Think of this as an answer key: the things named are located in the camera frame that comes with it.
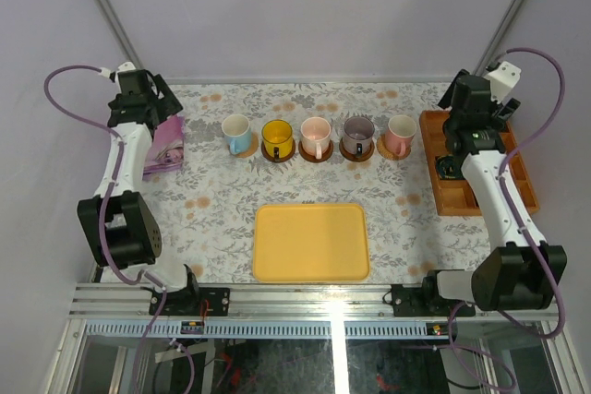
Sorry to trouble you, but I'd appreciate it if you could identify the yellow glass mug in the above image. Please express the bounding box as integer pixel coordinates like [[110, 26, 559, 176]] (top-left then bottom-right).
[[261, 119, 294, 157]]

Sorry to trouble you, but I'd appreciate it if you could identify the purple black-handled mug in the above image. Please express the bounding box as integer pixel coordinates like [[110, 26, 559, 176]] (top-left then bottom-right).
[[342, 116, 375, 158]]

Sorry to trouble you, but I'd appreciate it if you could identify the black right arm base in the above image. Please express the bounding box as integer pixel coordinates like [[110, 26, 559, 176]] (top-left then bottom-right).
[[382, 269, 476, 317]]

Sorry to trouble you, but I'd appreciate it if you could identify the blue yellow-patterned rolled tie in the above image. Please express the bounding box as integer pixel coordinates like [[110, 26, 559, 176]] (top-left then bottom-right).
[[435, 156, 464, 181]]

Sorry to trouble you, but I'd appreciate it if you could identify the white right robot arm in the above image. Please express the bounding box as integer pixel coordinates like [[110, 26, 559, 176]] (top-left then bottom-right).
[[420, 61, 567, 316]]

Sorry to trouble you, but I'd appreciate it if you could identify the floral patterned table mat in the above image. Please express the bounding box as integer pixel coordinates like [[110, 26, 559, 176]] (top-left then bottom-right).
[[142, 83, 490, 283]]

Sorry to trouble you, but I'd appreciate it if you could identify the yellow plastic tray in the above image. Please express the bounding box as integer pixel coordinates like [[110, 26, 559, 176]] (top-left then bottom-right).
[[252, 203, 370, 284]]

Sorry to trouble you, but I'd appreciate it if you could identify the aluminium frame rail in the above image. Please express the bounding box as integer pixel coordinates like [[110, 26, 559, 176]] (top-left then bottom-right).
[[68, 281, 566, 321]]

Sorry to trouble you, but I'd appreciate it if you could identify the pink star-patterned cloth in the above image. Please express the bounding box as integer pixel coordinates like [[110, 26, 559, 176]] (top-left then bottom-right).
[[143, 115, 185, 179]]

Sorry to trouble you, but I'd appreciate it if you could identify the light pink mug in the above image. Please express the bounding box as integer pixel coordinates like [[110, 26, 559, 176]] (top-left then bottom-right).
[[300, 117, 332, 160]]

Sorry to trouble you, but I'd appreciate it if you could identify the woven rattan coaster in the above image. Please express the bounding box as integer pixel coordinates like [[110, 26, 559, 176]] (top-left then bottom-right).
[[235, 133, 259, 158], [377, 135, 411, 161]]

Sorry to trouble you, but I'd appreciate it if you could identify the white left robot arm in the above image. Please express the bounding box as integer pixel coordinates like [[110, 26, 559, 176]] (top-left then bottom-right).
[[77, 62, 202, 316]]

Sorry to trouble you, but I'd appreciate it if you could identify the salmon pink mug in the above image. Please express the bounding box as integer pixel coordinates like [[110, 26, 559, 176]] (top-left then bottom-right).
[[385, 114, 416, 158]]

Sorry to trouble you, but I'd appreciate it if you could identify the white blue-handled mug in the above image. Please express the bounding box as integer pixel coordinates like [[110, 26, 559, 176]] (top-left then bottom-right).
[[222, 114, 252, 155]]

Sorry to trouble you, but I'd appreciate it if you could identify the brown wooden coaster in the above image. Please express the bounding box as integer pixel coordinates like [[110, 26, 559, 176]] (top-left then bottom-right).
[[260, 141, 296, 163], [298, 140, 333, 163], [339, 139, 375, 162]]

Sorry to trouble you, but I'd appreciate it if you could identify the orange wooden divided tray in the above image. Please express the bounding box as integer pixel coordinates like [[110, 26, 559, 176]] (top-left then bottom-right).
[[419, 111, 539, 217]]

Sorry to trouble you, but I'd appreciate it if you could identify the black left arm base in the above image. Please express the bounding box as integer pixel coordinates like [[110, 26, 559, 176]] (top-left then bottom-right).
[[149, 269, 231, 318]]

